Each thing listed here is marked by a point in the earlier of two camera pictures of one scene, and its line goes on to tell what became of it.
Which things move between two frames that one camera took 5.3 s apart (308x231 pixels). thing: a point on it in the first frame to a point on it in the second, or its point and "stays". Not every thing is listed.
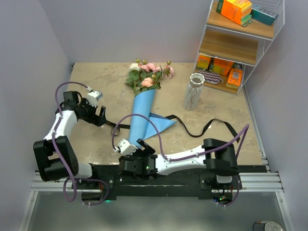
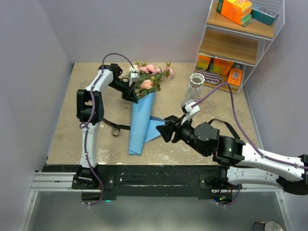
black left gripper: [98, 120] to [129, 94]
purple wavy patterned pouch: [211, 77] stays
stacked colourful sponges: [246, 16] stays
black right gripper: [125, 157] to [166, 130]
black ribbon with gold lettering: [116, 127] stays
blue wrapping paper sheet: [140, 128] stays
